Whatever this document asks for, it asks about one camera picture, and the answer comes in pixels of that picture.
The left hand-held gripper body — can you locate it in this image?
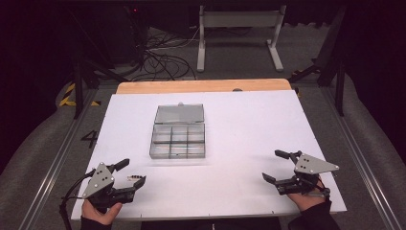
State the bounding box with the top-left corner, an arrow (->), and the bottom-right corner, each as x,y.
81,161 -> 137,214

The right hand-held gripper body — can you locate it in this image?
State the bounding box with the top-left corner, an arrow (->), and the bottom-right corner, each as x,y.
275,153 -> 340,197

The person's left hand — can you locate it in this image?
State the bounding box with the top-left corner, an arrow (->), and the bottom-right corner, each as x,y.
80,198 -> 124,226

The person's right hand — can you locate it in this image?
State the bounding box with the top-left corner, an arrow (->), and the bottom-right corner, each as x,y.
286,177 -> 327,213

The white table board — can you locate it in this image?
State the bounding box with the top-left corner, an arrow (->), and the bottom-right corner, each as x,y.
70,90 -> 349,222

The clear plastic compartment box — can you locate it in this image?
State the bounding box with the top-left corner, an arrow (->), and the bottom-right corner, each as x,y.
148,102 -> 207,160

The person's dark clothing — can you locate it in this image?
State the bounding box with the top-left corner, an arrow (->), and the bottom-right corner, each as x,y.
140,217 -> 282,230

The yellow black hazard tape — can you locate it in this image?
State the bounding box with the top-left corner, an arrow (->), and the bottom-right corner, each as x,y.
58,81 -> 102,108

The black metal stand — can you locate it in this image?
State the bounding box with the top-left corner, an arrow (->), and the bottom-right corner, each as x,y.
287,5 -> 349,118
70,44 -> 130,121

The white metal stand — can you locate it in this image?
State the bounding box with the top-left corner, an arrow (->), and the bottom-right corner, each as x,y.
195,4 -> 285,73

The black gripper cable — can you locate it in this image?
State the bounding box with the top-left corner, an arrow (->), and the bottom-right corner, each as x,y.
58,168 -> 98,230

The aluminium floor rail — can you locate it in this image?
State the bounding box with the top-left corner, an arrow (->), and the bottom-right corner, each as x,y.
320,85 -> 404,230
17,89 -> 99,230

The bundle of black floor cables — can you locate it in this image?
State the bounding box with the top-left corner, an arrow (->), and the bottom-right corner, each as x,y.
128,27 -> 198,82

